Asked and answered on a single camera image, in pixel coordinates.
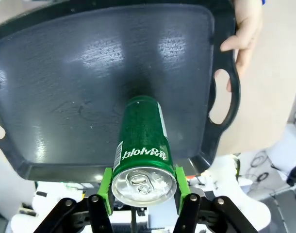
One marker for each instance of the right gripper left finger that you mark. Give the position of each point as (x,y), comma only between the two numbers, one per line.
(105,194)

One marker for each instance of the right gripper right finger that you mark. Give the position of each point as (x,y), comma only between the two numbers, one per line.
(183,189)

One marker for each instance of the green Chilsung cider can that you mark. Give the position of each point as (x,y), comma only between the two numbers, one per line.
(143,136)

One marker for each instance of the black plastic serving tray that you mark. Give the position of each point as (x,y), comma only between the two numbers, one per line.
(77,85)

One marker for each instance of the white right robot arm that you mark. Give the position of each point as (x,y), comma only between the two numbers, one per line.
(235,201)

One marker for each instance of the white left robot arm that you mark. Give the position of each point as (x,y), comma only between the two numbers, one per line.
(24,221)

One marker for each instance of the person's left hand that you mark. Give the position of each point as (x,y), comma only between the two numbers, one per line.
(248,31)

